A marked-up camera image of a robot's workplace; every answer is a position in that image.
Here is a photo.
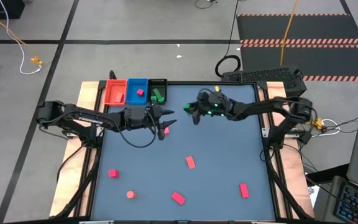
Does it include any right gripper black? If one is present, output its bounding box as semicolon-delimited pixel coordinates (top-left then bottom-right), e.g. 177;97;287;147
187;90;231;125

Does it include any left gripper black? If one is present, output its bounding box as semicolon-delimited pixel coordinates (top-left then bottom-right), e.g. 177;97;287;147
135;104;178;141

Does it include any red rectangular block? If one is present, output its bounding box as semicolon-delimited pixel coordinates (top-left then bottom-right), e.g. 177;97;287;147
239;183;250;199
171;191;186;205

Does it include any black plastic basket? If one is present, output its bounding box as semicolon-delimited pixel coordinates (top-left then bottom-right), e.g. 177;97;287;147
147;78;168;105

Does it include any blue plastic basket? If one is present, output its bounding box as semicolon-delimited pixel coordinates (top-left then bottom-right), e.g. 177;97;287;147
124;78;149;106

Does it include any orange plastic basket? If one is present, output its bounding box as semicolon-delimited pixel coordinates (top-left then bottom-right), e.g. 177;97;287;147
103;78;128;107

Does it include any light wooden table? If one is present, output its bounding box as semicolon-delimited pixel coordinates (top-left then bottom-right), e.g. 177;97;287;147
48;80;315;218

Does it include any black striped-edge floor mat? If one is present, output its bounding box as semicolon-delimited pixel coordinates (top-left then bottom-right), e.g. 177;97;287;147
236;13;358;45
240;44;358;82

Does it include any black desk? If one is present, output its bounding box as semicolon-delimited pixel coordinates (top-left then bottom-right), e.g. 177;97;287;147
305;163;351;187

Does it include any white paper sheet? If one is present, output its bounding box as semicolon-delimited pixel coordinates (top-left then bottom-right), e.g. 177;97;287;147
306;185;319;209

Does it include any black box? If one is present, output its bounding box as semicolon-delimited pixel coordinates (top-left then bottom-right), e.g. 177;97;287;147
0;0;25;21

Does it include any black aluminium table frame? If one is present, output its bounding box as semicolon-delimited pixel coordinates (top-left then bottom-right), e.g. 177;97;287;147
50;79;315;224

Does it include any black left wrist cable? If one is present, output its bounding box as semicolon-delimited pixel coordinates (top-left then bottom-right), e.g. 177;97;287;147
113;107;158;149

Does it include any black coiled cable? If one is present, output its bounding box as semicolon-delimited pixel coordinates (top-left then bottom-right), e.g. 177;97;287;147
214;0;242;78

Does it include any yellow cable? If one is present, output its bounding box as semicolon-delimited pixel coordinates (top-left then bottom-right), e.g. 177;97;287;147
279;0;300;68
0;3;44;66

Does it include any white cable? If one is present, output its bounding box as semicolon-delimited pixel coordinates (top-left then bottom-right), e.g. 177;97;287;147
0;0;43;75
311;118;341;138

